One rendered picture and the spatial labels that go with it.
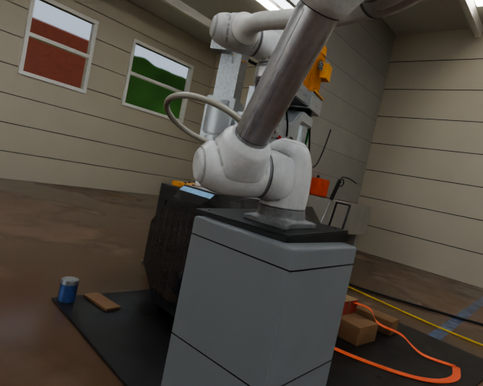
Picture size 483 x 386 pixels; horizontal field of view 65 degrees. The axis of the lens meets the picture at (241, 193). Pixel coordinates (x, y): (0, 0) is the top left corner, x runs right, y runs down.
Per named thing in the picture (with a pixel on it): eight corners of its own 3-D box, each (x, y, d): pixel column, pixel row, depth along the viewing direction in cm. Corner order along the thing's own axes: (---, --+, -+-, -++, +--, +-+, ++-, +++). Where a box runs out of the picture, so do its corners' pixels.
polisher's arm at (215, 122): (193, 129, 320) (198, 100, 319) (208, 135, 353) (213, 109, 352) (278, 145, 301) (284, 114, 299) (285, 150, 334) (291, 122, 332)
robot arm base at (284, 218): (323, 228, 130) (326, 212, 129) (284, 230, 114) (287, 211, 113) (282, 217, 142) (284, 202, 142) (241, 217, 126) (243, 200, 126)
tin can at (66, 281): (67, 305, 220) (72, 282, 219) (53, 299, 222) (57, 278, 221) (79, 299, 230) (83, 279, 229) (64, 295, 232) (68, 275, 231)
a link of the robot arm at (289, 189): (316, 212, 122) (327, 145, 121) (267, 207, 114) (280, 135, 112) (288, 204, 137) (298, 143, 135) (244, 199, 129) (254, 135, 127)
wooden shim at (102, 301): (83, 296, 236) (83, 294, 236) (96, 294, 244) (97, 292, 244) (106, 311, 221) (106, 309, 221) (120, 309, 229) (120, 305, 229)
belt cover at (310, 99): (291, 117, 334) (295, 98, 333) (319, 120, 323) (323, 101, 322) (244, 85, 248) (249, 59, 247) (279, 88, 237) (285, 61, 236)
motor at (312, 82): (292, 97, 331) (302, 51, 329) (326, 101, 318) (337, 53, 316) (281, 88, 306) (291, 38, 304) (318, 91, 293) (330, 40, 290)
